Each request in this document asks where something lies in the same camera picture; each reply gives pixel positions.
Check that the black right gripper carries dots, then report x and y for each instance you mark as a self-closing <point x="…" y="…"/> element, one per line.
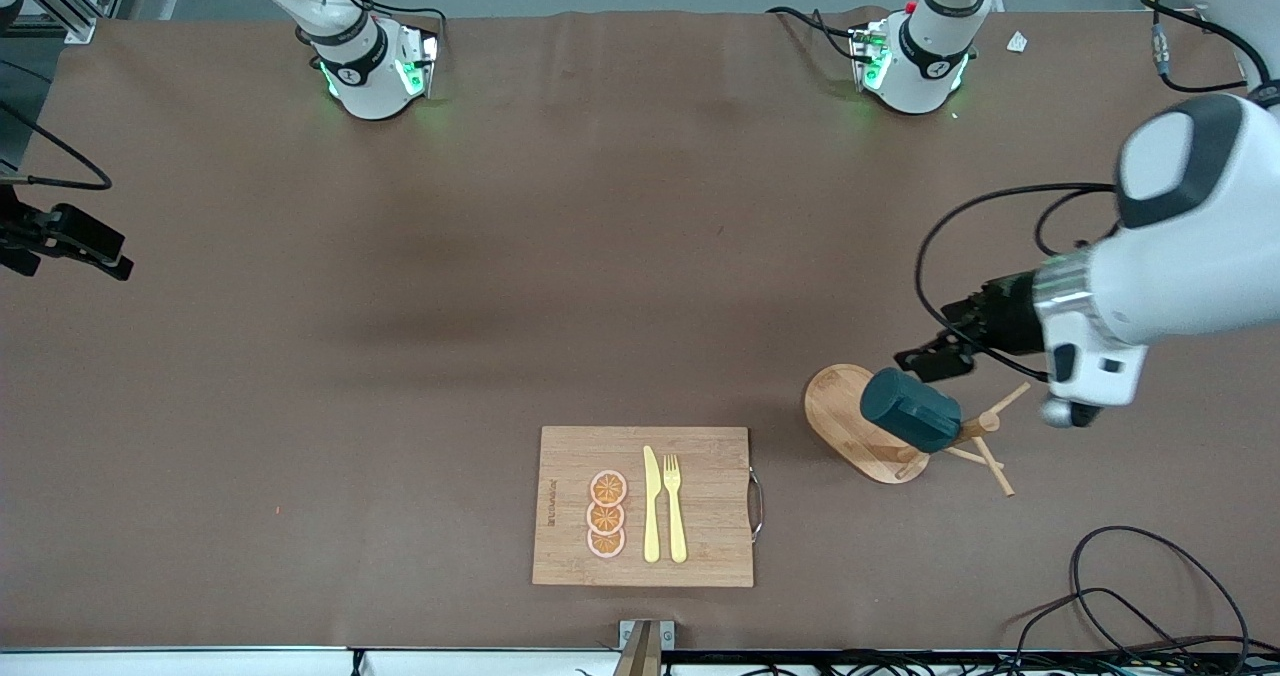
<point x="52" y="230"/>

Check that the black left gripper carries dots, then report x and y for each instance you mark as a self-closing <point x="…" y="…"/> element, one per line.
<point x="1003" y="315"/>

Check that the dark teal cup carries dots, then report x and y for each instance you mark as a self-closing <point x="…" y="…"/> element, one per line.
<point x="910" y="411"/>

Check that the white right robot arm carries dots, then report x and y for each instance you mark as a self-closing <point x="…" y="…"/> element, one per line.
<point x="360" y="66"/>

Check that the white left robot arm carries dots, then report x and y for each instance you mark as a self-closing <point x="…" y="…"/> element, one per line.
<point x="1200" y="256"/>

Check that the wooden cup rack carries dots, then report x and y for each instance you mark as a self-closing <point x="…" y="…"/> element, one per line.
<point x="835" y="406"/>

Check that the bamboo cutting board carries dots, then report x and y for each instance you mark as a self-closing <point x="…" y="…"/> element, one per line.
<point x="700" y="516"/>

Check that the yellow plastic fork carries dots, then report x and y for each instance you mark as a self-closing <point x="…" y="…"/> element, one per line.
<point x="676" y="526"/>

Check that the white paper scrap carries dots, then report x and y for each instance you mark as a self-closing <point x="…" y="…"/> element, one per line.
<point x="1017" y="42"/>

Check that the yellow plastic knife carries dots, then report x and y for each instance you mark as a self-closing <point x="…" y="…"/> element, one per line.
<point x="652" y="516"/>

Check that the orange slice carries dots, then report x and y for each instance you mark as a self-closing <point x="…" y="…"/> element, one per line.
<point x="606" y="544"/>
<point x="608" y="488"/>
<point x="605" y="518"/>

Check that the brown table cover sheet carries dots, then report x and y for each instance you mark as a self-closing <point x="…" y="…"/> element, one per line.
<point x="500" y="256"/>

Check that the aluminium frame profile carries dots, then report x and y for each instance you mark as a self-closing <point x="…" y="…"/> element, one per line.
<point x="70" y="11"/>

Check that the metal bracket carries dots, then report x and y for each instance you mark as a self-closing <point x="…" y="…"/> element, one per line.
<point x="667" y="634"/>

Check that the wooden post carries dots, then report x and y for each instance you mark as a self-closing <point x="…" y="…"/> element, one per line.
<point x="640" y="656"/>

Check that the white table edge rail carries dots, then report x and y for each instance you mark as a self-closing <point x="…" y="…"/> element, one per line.
<point x="200" y="664"/>

